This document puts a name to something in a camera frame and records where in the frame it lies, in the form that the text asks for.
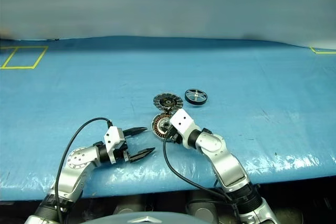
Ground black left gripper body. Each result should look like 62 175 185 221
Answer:
114 136 132 164

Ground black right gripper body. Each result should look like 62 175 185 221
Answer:
164 126 183 145

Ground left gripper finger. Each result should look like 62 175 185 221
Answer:
128 147 156 162
123 126 148 138

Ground silver round motor lid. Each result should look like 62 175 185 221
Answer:
153 92 184 112

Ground silver motor housing copper windings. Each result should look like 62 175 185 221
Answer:
150 113 174 140

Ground black spoked rotor ring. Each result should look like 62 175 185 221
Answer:
184 88 206 106

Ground grey robot torso with emblem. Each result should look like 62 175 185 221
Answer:
97 209 213 224

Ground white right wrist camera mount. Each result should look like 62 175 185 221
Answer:
169 108 203 149

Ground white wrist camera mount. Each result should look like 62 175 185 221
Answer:
103 126 126 166
169 108 203 149

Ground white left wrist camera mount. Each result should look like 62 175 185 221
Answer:
103 126 126 166

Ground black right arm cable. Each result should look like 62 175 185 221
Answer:
162 133 244 224

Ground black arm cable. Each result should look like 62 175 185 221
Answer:
54 118 114 223
162 133 244 224

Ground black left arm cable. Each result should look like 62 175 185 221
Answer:
54 118 114 223

